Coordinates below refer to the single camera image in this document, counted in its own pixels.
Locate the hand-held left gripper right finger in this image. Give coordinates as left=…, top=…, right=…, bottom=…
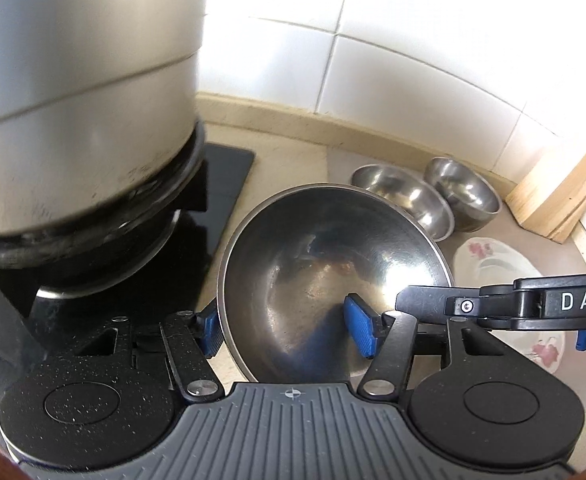
left=343, top=294, right=506, bottom=402

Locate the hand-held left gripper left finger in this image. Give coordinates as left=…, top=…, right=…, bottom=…
left=73, top=305, right=226, bottom=405

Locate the pink flower white plate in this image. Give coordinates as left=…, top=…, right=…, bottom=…
left=452, top=235, right=570, bottom=372

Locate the wide stainless steel bowl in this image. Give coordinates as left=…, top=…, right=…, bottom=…
left=217, top=185, right=456, bottom=384

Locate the wooden knife block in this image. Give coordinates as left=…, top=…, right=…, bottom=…
left=504, top=141, right=586, bottom=245

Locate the black gas stove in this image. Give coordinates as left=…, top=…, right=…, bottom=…
left=0, top=125, right=257, bottom=413

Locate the small stainless steel bowl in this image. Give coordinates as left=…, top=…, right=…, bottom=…
left=423, top=156, right=504, bottom=234

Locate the aluminium steamer pot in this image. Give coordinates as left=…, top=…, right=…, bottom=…
left=0, top=0, right=264, bottom=243

